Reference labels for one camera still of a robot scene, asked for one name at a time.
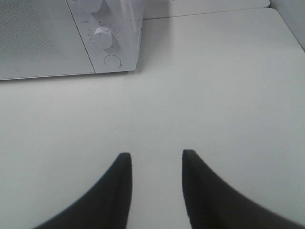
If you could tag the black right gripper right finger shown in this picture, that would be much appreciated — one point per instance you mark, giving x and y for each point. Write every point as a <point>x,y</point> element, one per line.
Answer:
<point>213,204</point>

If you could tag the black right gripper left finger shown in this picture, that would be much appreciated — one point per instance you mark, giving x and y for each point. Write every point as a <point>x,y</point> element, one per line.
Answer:
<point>105,206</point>

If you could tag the round door release button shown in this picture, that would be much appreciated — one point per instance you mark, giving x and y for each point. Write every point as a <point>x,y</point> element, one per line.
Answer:
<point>112,61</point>

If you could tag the white microwave door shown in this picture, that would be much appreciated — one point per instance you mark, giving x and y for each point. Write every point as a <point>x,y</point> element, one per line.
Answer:
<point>39,38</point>

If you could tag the lower white microwave knob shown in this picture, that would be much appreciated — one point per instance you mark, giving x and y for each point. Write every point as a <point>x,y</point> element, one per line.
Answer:
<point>103,37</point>

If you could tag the white microwave knob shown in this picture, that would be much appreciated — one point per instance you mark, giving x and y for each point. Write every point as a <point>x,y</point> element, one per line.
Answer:
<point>94,5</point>
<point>103,37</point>

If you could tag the white microwave oven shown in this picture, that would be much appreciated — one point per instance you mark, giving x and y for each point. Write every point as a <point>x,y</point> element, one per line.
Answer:
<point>124,18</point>

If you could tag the upper white microwave knob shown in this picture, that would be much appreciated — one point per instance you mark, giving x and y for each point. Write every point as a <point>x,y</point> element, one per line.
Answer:
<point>94,5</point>

